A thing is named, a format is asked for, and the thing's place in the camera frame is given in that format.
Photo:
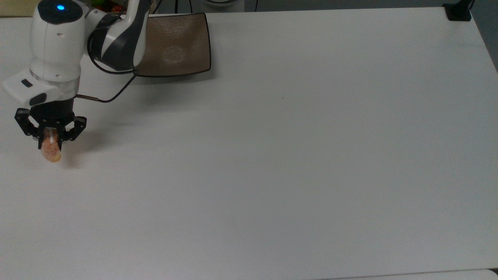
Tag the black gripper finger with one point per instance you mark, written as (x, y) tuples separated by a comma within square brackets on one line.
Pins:
[(76, 128), (25, 122)]

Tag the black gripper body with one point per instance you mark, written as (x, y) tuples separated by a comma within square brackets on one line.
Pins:
[(52, 114)]

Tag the orange sugared bread roll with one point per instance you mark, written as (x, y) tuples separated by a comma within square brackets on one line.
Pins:
[(51, 153)]

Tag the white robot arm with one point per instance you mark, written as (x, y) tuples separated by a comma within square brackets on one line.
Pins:
[(58, 46)]

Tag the brown square ceramic plate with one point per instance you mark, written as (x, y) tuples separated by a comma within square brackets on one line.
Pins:
[(175, 46)]

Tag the green yellow small object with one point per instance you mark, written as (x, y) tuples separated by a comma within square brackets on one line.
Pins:
[(102, 5)]

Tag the red small object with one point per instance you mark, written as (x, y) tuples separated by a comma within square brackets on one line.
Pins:
[(116, 7)]

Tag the black clamp mount base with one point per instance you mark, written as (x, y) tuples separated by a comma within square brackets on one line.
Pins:
[(458, 11)]

